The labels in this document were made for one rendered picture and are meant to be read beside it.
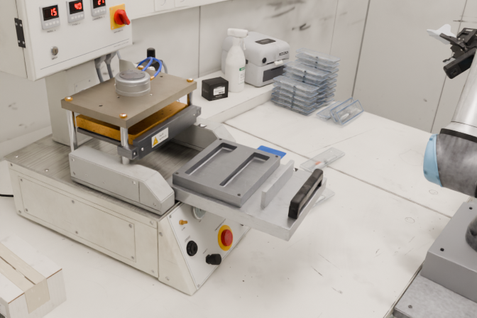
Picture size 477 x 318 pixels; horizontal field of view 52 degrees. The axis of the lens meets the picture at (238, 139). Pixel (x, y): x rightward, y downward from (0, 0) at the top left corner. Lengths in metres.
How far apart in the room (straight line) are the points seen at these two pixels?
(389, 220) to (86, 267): 0.80
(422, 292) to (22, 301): 0.85
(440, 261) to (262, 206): 0.45
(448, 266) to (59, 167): 0.93
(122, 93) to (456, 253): 0.84
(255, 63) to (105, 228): 1.09
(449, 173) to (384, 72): 2.33
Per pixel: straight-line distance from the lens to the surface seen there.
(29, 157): 1.29
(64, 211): 1.23
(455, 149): 1.22
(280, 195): 1.04
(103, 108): 1.07
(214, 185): 1.01
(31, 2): 1.09
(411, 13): 3.37
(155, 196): 1.02
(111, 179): 1.08
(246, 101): 1.92
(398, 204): 1.50
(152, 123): 1.12
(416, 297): 1.22
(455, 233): 1.32
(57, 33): 1.14
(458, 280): 1.25
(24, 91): 1.65
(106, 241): 1.18
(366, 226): 1.38
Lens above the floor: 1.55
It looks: 28 degrees down
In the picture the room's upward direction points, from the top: 4 degrees clockwise
